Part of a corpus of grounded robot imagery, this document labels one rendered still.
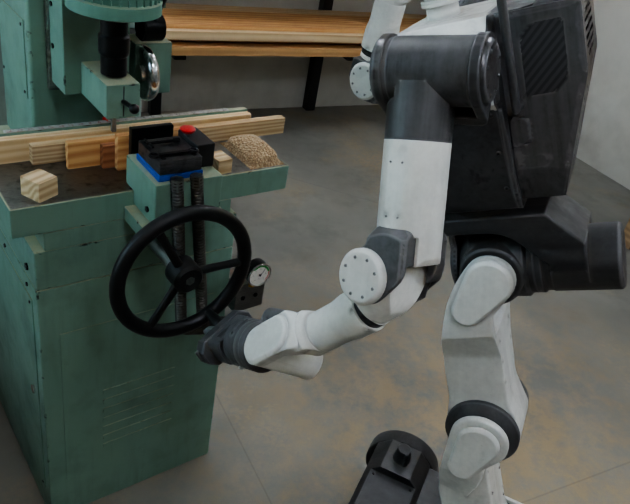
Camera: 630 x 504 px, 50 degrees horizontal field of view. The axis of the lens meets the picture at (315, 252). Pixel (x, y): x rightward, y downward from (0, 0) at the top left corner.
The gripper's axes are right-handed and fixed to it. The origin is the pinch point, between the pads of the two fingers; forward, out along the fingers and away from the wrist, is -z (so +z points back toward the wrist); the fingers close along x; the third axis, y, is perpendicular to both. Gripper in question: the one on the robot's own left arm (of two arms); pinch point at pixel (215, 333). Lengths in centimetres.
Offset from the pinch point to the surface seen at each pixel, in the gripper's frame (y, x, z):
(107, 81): 48, 16, -16
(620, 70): -98, 332, -107
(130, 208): 26.3, 4.5, -12.8
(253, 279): -4.9, 21.1, -19.4
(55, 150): 42.0, 2.5, -24.6
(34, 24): 64, 16, -31
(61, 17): 62, 18, -21
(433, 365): -91, 77, -55
